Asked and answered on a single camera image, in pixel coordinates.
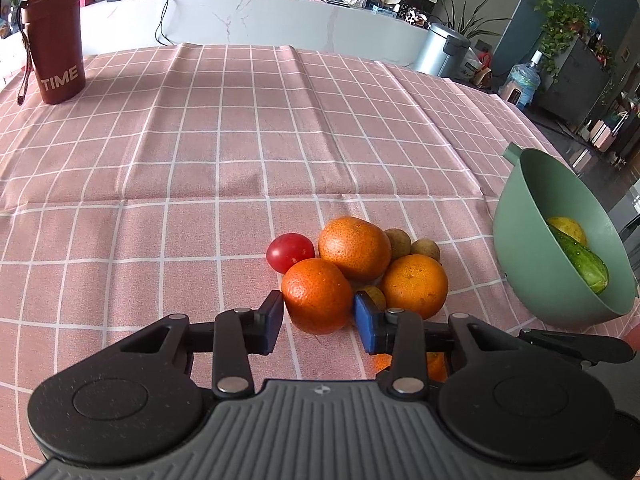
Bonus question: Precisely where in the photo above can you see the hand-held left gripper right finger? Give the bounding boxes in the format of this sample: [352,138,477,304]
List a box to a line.
[354,292,526,396]

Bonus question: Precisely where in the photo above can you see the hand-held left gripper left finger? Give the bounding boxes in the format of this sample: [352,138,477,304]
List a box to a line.
[120,290,285,399]

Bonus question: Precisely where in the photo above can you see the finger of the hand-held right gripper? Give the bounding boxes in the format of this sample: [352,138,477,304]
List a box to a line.
[518,329,637,367]

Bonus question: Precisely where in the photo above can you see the small hidden kiwi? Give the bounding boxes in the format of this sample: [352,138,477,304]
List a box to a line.
[360,285,387,311]

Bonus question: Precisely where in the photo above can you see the orange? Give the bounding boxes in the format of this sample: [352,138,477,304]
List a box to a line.
[318,216,392,282]
[375,352,448,383]
[380,254,449,321]
[281,258,355,336]

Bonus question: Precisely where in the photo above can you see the red tomato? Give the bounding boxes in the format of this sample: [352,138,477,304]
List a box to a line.
[266,233,316,275]

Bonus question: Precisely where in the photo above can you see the brown kiwi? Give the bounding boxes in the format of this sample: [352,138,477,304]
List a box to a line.
[384,228,412,261]
[411,238,441,262]

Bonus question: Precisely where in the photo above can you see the green plastic bowl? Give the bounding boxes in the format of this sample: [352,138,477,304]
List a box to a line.
[492,142,638,328]

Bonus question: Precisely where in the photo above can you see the green cucumber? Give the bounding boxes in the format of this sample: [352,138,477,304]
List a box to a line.
[547,224,610,295]

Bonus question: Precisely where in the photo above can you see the yellow lemon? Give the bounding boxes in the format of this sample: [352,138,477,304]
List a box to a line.
[546,216,588,248]

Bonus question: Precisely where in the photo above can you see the pink checked tablecloth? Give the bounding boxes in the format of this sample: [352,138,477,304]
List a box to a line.
[0,42,638,480]

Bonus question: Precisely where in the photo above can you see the grey cabinet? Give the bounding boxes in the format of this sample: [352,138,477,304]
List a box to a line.
[537,35,616,126]

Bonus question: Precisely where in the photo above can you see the blue water jug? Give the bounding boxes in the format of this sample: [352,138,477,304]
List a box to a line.
[506,50,543,108]

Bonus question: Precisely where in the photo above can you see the white plastic bag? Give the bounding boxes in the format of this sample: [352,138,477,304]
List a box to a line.
[462,47,493,86]

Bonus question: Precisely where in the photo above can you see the silver pedal trash can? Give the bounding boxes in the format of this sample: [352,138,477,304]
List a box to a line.
[412,22,472,80]

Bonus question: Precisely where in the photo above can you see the white marble tv cabinet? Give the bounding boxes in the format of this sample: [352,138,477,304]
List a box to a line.
[80,0,431,68]

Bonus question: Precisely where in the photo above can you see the tall leafy floor plant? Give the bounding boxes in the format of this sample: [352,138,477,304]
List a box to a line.
[432,0,511,43]

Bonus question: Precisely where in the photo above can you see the pothos plant on cabinet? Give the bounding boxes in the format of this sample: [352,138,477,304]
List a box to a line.
[535,0,591,81]

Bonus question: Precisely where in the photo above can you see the black cable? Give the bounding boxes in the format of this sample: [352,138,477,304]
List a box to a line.
[155,0,181,46]

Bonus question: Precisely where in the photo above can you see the red bottle with strap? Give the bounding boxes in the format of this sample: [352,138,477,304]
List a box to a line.
[15,0,86,106]

